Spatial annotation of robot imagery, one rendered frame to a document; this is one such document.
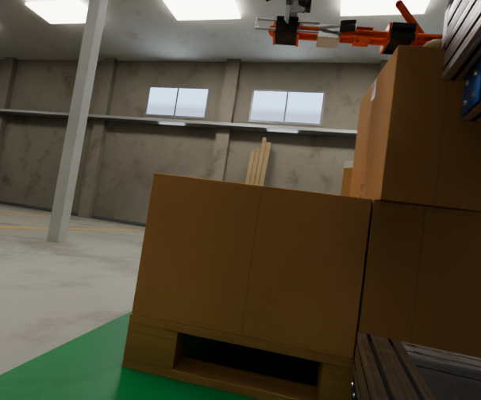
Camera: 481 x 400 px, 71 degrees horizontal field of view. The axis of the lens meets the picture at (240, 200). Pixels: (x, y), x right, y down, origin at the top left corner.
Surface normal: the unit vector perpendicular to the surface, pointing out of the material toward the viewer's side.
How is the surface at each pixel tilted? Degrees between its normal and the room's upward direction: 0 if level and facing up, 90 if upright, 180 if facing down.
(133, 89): 90
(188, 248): 90
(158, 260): 90
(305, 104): 90
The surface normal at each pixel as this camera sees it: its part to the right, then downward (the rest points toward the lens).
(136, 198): -0.26, -0.10
